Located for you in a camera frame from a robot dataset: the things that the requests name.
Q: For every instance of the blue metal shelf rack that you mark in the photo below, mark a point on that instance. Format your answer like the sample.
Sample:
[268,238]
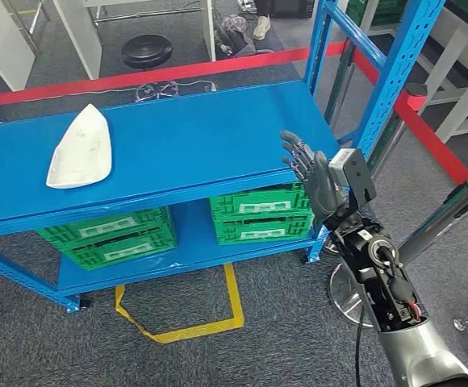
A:
[197,139]

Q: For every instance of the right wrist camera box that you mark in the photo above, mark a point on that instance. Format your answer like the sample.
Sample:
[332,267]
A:
[345,168]

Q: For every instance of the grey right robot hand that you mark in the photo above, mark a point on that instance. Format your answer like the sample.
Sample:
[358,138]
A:
[323,184]

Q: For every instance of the white sneaker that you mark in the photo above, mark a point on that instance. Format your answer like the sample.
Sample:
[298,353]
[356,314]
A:
[261,28]

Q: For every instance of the black bag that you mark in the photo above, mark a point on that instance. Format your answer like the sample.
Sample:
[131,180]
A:
[234,41]

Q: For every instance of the green plastic crate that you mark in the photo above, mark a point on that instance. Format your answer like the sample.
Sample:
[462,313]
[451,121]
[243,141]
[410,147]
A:
[113,240]
[258,213]
[375,10]

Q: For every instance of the white desk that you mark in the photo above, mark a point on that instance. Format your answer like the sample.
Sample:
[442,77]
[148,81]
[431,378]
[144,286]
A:
[80,37]
[0,48]

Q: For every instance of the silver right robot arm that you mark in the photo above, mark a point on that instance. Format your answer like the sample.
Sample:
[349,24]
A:
[416,347]

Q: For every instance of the white workbench green top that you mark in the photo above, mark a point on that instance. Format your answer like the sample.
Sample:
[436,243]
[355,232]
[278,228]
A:
[465,101]

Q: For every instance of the red barrier belt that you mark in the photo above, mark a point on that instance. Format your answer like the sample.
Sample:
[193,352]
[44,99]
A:
[137,79]
[431,139]

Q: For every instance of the black box appliance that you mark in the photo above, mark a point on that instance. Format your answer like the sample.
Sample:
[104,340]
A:
[286,8]

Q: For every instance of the black round stool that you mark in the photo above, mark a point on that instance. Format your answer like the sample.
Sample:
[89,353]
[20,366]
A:
[147,51]

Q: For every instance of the white triangular plastic part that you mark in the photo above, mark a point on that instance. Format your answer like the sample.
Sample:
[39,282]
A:
[82,149]

